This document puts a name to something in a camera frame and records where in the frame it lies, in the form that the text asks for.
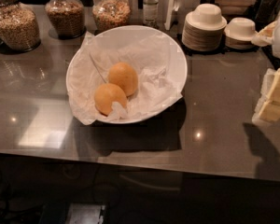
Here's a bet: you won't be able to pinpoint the middle glass cereal jar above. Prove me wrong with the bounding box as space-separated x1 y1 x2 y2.
45 0 85 38

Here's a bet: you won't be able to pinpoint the white paper bowl large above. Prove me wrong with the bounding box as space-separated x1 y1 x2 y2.
186 4 227 31

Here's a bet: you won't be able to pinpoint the clear glass bottle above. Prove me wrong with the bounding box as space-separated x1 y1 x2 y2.
143 0 159 28

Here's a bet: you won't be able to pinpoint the glass cereal jar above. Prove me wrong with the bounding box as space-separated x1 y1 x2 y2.
45 0 85 38
0 0 41 51
92 0 131 32

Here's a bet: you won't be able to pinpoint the right glass cereal jar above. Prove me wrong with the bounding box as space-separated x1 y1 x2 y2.
92 0 131 32

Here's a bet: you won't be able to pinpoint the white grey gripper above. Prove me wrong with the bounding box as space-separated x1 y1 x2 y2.
251 16 280 125

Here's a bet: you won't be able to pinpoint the white paper bowl small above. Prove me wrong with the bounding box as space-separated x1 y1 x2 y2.
224 17 256 41

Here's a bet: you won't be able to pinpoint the white paper liner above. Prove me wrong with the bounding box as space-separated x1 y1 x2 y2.
66 31 183 126

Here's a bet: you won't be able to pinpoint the left glass cereal jar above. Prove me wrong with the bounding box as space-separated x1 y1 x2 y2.
0 0 41 51

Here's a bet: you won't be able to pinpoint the small stack paper plates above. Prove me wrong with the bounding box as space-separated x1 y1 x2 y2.
225 34 255 50

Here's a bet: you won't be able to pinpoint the dark container top right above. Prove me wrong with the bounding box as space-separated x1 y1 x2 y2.
255 0 280 24

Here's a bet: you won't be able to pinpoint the orange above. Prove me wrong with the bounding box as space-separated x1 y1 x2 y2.
108 63 138 96
94 83 127 116

